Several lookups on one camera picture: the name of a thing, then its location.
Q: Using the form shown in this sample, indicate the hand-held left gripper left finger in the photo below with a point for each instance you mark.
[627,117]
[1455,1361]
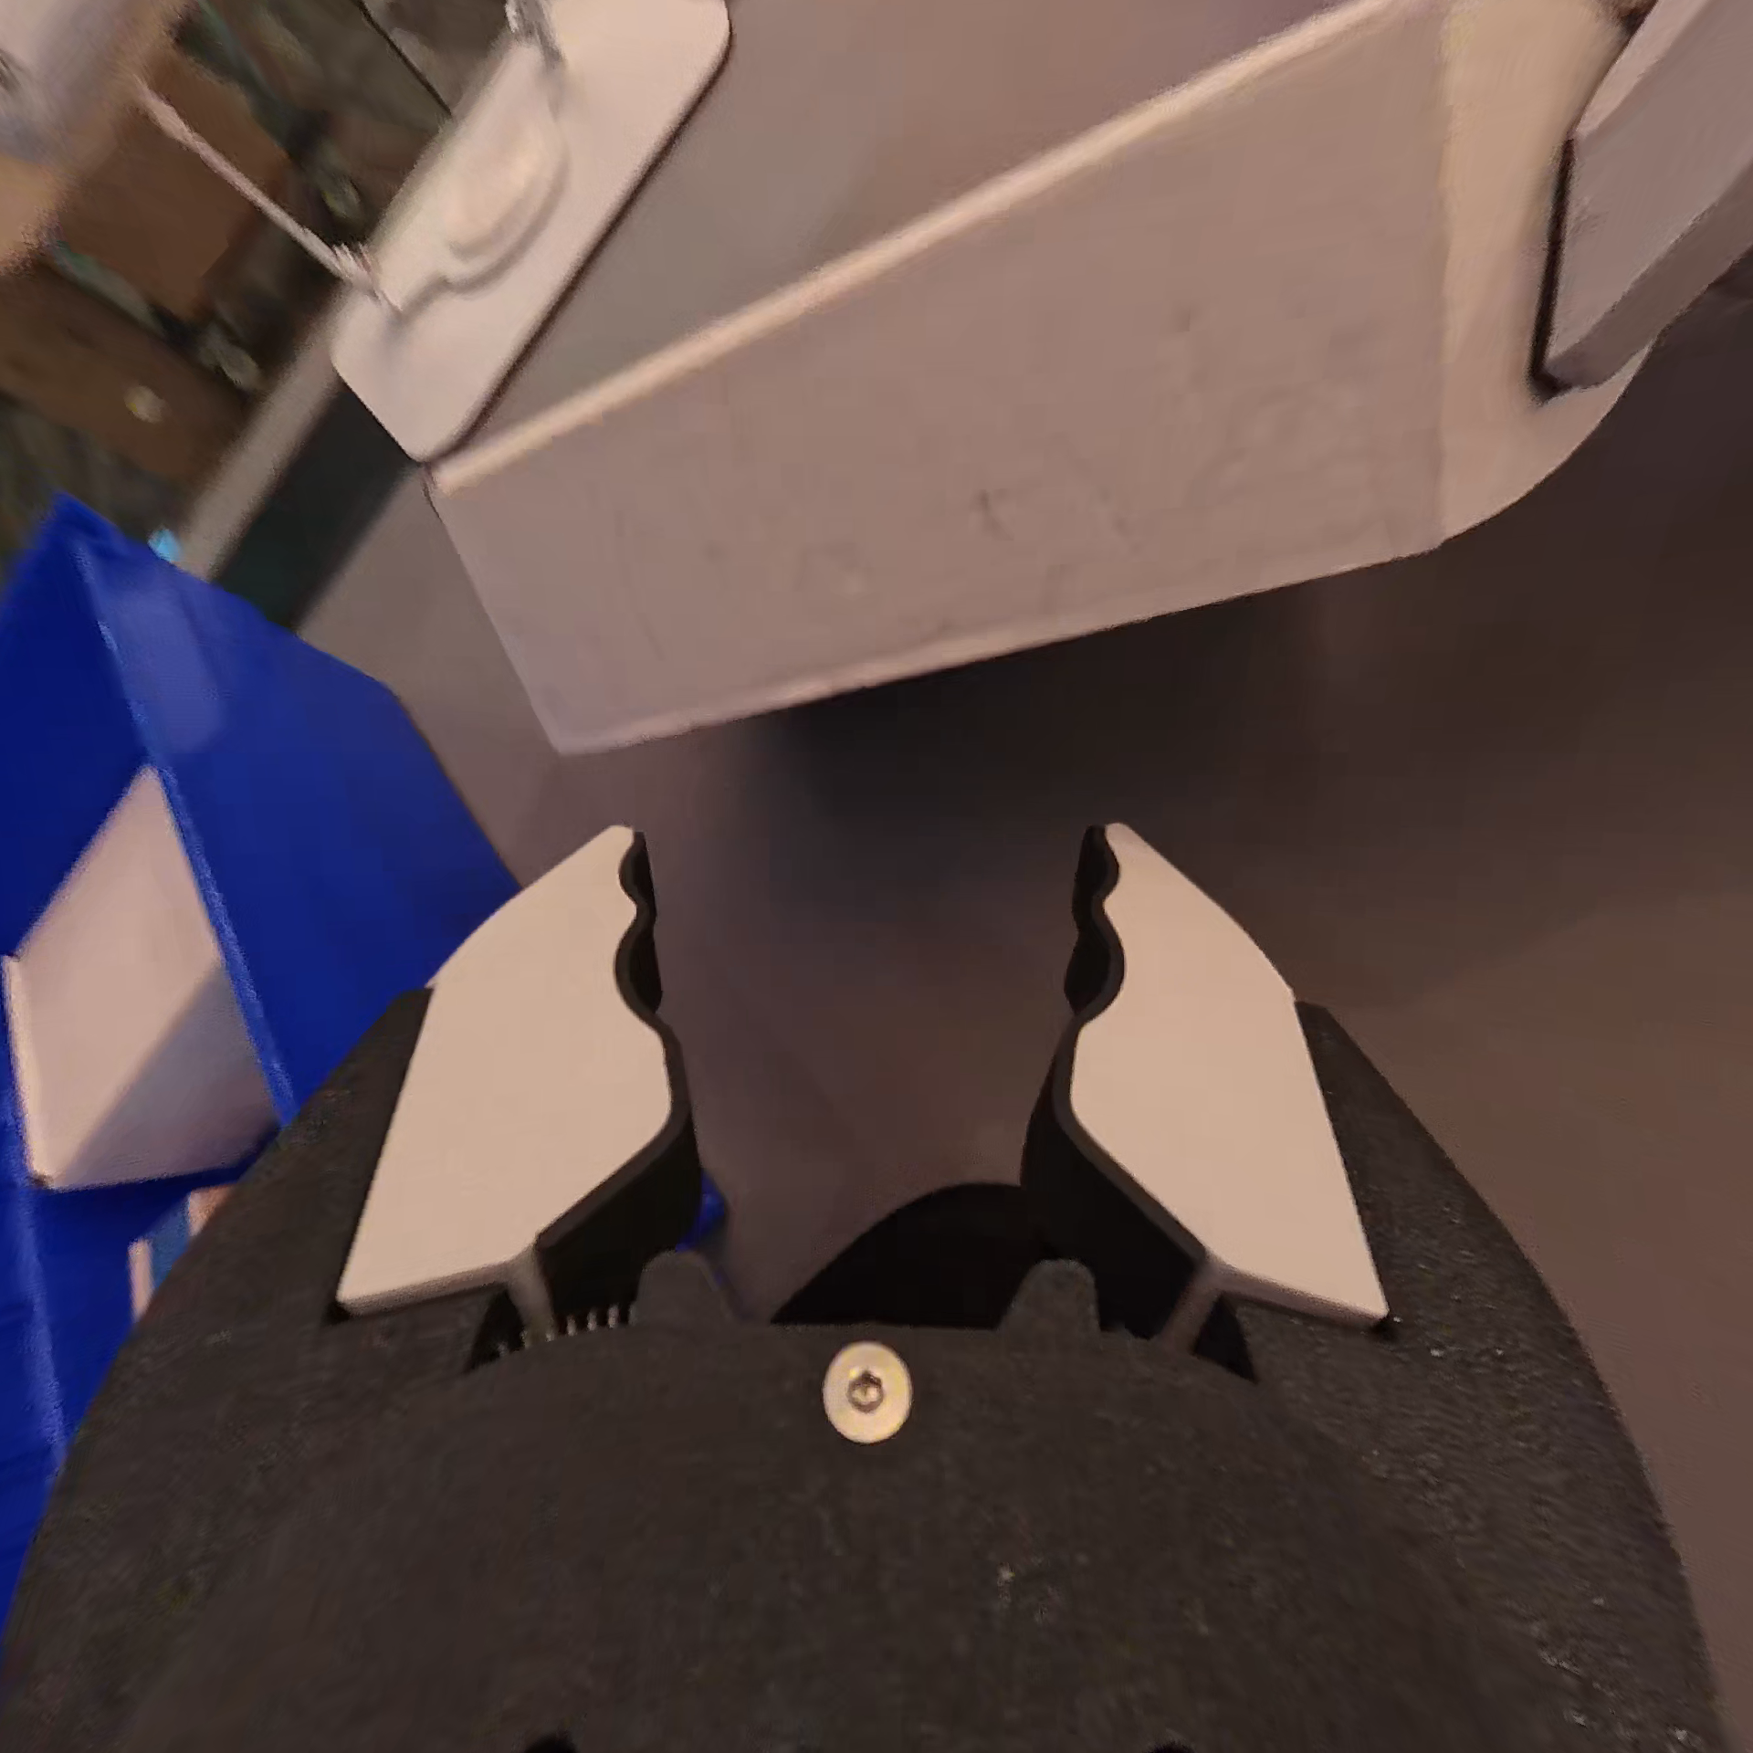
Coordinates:
[507,1096]

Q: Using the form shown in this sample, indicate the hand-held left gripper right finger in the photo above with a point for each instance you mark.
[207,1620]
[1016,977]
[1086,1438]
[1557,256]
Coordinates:
[1206,1096]

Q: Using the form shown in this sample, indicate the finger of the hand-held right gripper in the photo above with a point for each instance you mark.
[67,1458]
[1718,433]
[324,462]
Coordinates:
[1665,178]

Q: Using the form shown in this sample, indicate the blue plastic bin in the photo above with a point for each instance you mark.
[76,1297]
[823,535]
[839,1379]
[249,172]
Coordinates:
[302,767]

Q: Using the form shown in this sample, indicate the white cube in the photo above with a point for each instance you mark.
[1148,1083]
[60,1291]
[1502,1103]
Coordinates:
[123,999]

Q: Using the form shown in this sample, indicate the white cardboard box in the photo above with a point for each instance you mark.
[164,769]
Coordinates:
[960,479]

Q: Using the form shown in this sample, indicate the brown cardboard box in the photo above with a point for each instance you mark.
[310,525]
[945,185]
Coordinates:
[158,205]
[83,369]

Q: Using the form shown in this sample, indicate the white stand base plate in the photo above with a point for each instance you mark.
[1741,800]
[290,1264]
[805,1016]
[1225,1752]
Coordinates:
[604,150]

